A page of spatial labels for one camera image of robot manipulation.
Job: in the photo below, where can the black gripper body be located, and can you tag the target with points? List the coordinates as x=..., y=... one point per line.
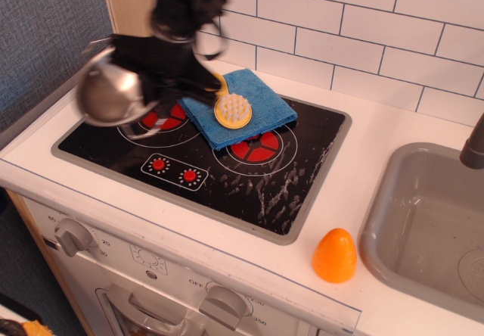
x=165, y=69

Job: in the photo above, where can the stainless steel bowl with handles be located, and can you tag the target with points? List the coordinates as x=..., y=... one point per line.
x=109, y=95

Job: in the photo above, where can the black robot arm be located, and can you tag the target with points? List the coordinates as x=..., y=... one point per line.
x=177, y=21

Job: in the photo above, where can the red left stove knob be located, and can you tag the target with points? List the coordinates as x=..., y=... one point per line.
x=158, y=164

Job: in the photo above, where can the red stove knob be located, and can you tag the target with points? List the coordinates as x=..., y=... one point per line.
x=158, y=164
x=190, y=176

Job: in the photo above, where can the red right stove knob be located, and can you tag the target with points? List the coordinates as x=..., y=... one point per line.
x=190, y=176

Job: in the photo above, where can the black toy stove top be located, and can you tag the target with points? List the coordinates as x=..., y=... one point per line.
x=264, y=185

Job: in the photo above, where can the yellow scrub brush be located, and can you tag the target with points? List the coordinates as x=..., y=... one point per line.
x=231, y=110

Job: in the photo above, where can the blue folded cloth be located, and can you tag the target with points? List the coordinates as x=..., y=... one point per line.
x=269, y=111

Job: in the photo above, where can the grey left oven knob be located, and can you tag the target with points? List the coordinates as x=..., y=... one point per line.
x=72, y=236

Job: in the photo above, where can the grey oven knob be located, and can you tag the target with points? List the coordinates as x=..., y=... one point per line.
x=224, y=306
x=72, y=236

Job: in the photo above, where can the white toy oven front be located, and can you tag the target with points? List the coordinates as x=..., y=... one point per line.
x=110, y=260

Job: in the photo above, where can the grey right oven knob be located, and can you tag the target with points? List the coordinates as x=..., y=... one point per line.
x=224, y=306

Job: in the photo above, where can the orange plastic cone toy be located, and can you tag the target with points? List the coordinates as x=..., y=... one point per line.
x=335, y=257

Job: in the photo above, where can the orange object bottom left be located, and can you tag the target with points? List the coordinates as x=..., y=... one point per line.
x=35, y=328

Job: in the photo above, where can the grey plastic sink basin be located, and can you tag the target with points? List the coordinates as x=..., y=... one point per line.
x=424, y=231

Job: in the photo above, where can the grey faucet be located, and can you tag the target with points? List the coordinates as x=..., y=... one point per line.
x=472, y=155

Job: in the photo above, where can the light wooden post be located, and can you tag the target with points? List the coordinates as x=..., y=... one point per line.
x=131, y=17

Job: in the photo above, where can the grey oven door handle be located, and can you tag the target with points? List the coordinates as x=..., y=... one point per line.
x=147, y=313

